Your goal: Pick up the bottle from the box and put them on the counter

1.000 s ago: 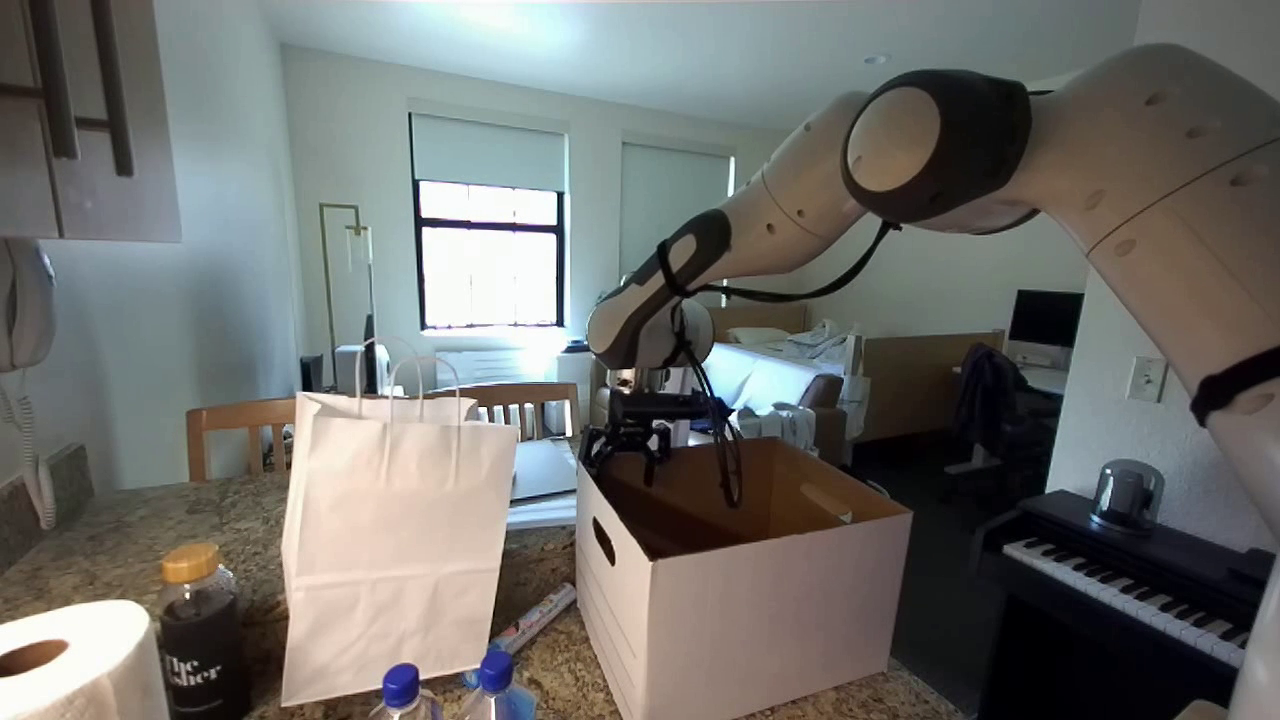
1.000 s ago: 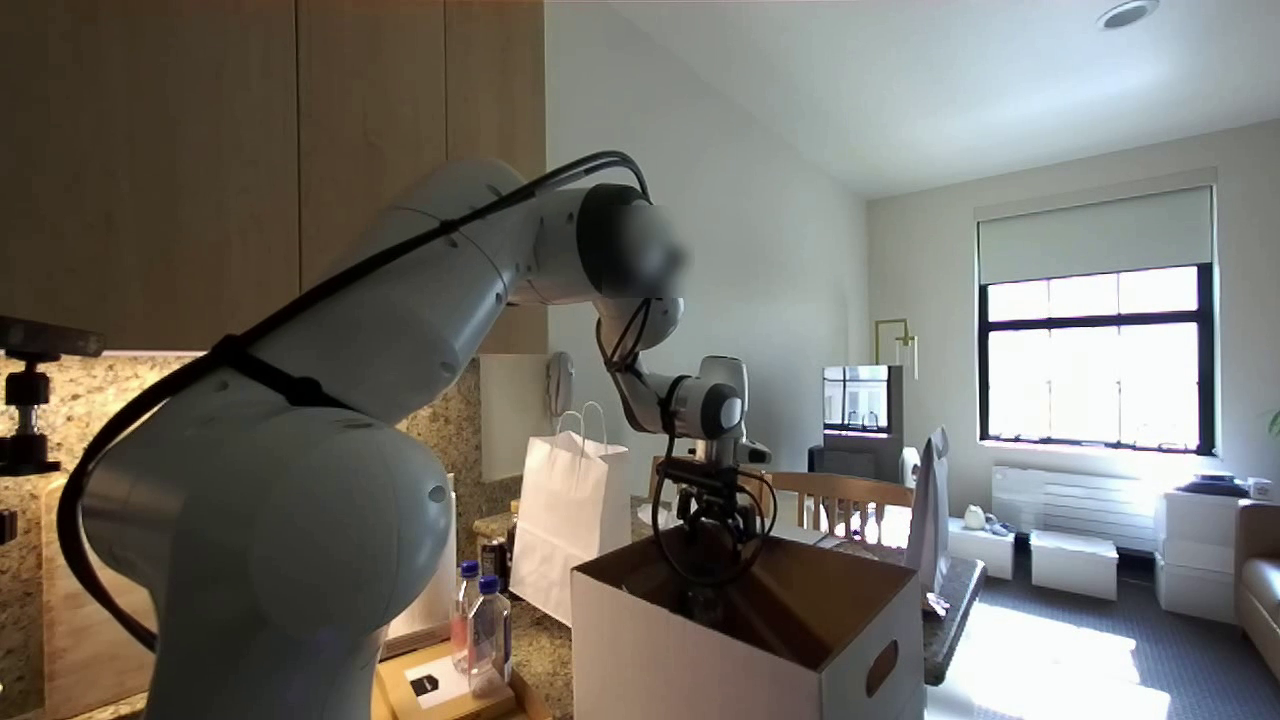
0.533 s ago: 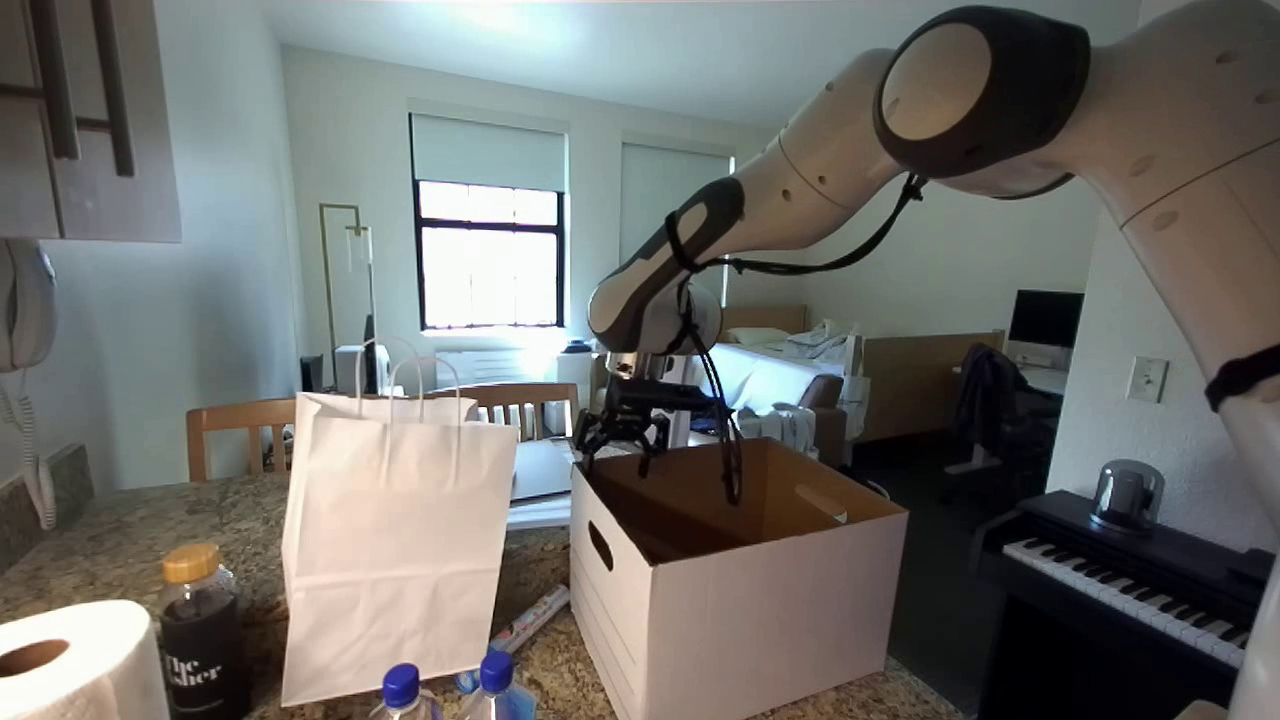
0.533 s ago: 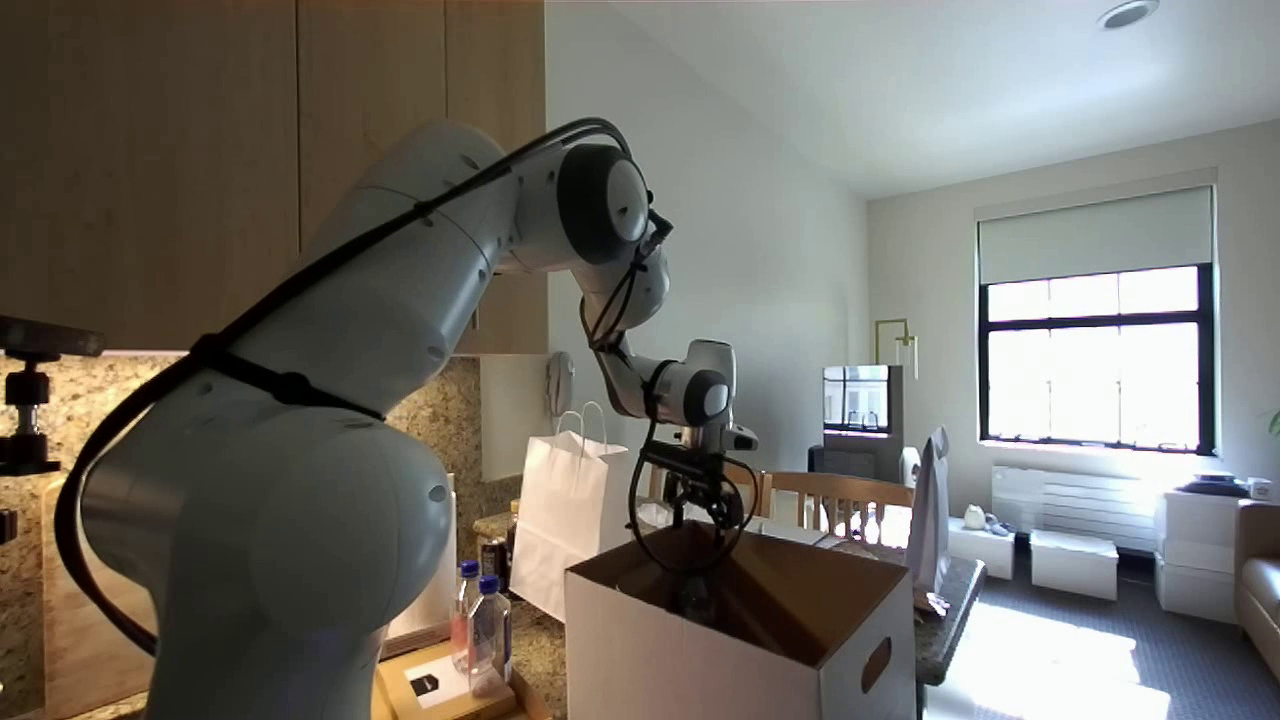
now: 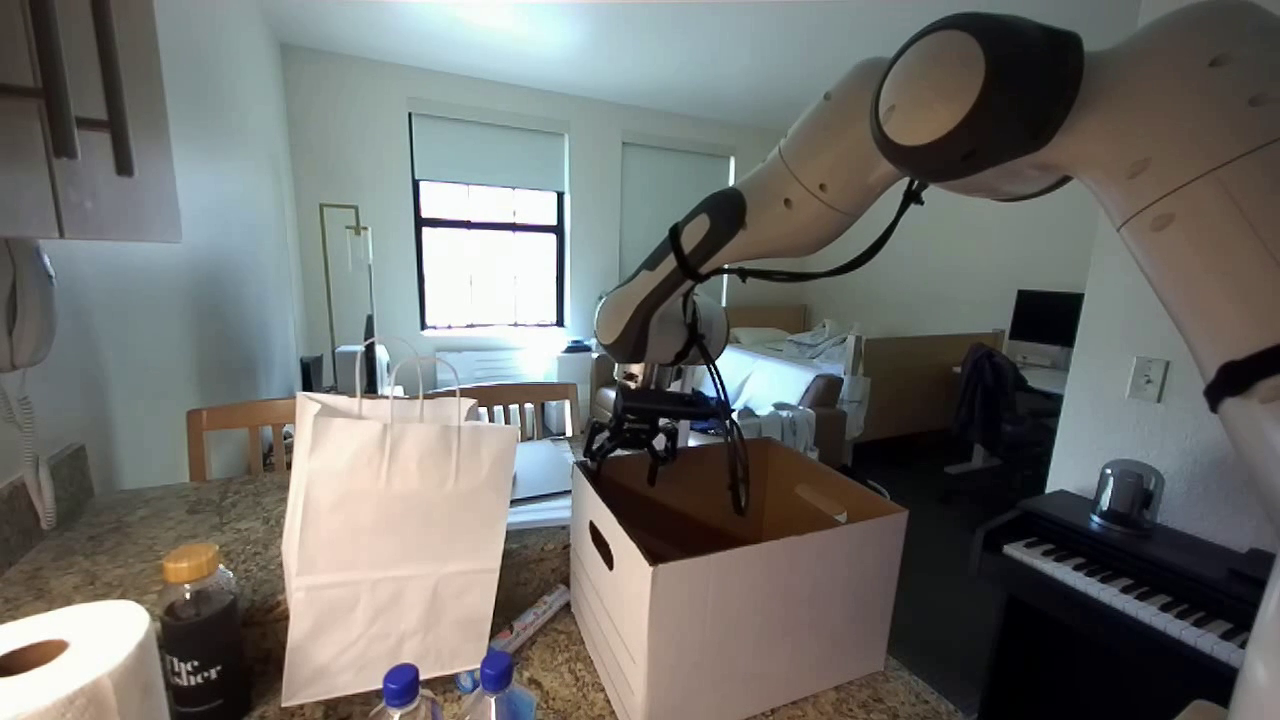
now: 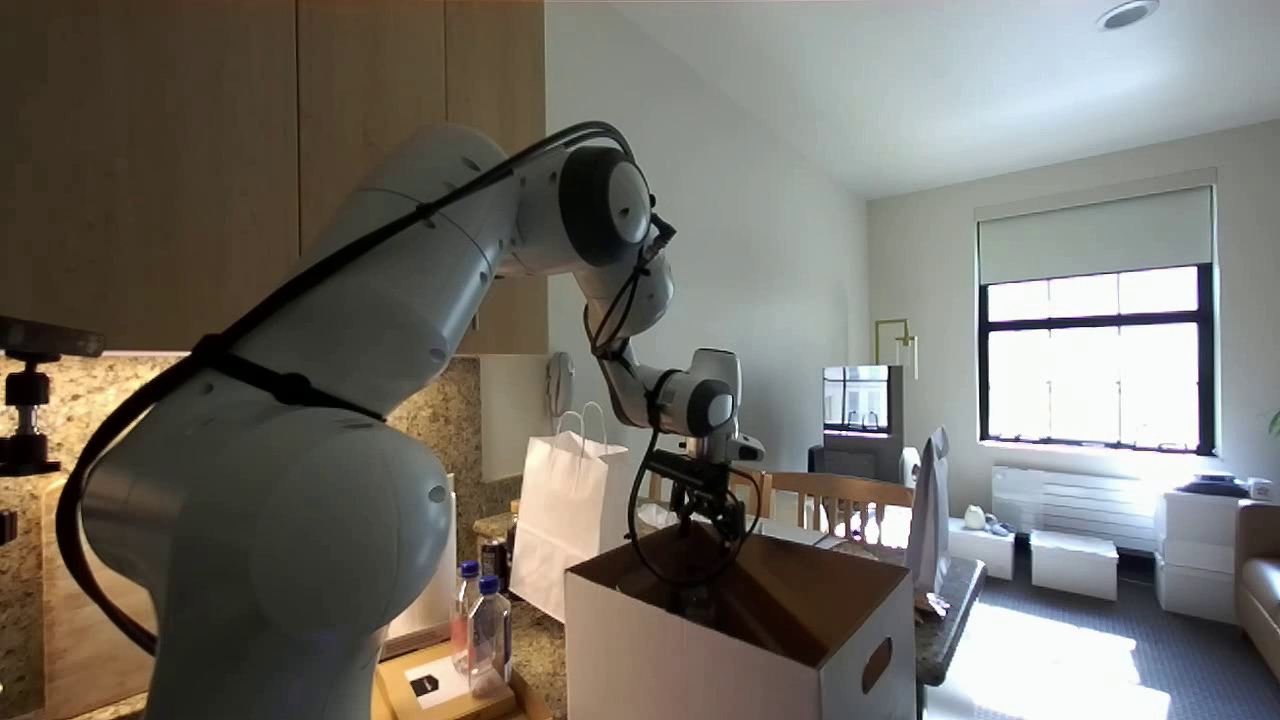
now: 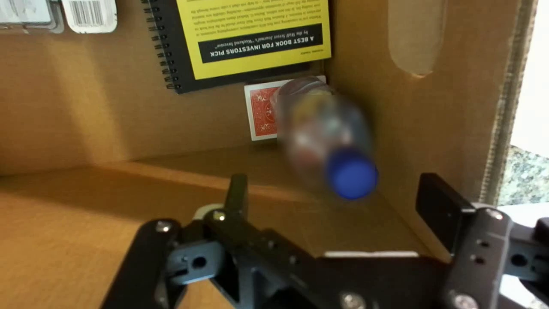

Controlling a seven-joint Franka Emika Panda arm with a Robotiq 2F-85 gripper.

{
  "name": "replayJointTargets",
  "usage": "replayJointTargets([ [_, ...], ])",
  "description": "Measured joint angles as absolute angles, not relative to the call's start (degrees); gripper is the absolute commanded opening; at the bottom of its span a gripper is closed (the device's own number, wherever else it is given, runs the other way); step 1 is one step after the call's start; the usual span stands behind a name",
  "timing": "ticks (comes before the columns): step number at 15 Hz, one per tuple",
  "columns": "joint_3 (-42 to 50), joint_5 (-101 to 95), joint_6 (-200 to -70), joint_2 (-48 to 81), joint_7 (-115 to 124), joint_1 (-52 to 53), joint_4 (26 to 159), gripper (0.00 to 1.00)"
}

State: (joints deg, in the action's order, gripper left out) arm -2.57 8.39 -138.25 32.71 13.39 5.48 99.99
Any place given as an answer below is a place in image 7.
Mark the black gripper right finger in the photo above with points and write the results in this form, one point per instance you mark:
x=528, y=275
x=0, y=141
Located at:
x=443, y=215

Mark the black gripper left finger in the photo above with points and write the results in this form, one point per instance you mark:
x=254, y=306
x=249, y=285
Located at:
x=237, y=198

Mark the clear bottle blue cap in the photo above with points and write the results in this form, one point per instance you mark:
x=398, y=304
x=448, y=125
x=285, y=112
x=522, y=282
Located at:
x=319, y=131

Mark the red playing card box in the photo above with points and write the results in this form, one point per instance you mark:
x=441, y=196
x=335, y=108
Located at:
x=261, y=112

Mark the white cardboard storage box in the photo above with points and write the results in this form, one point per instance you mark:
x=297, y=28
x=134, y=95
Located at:
x=86, y=113

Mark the black spiral notebook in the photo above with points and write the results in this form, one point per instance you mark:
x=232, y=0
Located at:
x=168, y=45

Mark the clear packet white label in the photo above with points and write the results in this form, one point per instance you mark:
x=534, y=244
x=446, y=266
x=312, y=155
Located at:
x=87, y=14

